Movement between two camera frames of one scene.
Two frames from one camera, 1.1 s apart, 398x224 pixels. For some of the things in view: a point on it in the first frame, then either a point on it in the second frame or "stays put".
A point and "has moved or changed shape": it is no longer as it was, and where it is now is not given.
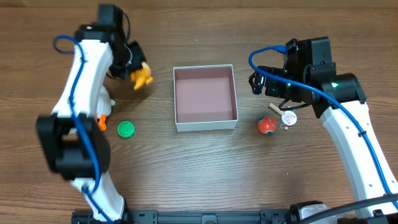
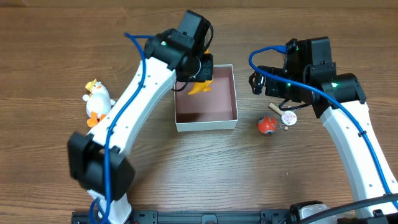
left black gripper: (135, 54) to (206, 71)
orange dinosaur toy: (142, 76) has moved or changed shape
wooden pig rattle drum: (288, 118) stays put
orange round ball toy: (267, 125) stays put
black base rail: (239, 216) stays put
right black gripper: (261, 81) stays put
